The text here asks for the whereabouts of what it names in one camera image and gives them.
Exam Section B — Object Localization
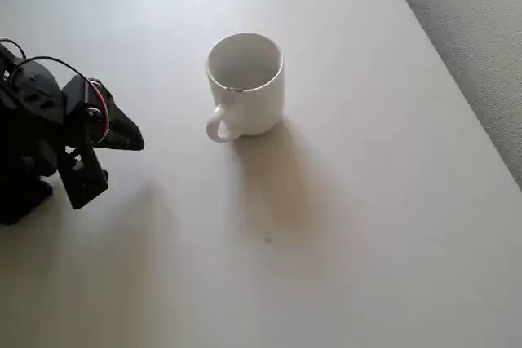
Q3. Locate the black gripper camera mount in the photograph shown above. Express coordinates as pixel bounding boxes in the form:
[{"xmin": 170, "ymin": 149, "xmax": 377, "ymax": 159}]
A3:
[{"xmin": 56, "ymin": 144, "xmax": 110, "ymax": 211}]

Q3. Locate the white ceramic mug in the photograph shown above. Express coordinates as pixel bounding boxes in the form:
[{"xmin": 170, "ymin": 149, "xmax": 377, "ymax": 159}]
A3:
[{"xmin": 205, "ymin": 31, "xmax": 285, "ymax": 144}]

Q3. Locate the red black servo wire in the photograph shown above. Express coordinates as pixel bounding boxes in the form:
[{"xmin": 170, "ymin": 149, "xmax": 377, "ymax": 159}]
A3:
[
  {"xmin": 0, "ymin": 39, "xmax": 28, "ymax": 60},
  {"xmin": 10, "ymin": 55, "xmax": 113, "ymax": 143}
]

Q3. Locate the silver metal spoon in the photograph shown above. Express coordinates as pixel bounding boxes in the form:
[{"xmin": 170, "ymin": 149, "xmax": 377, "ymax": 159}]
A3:
[{"xmin": 223, "ymin": 83, "xmax": 254, "ymax": 107}]

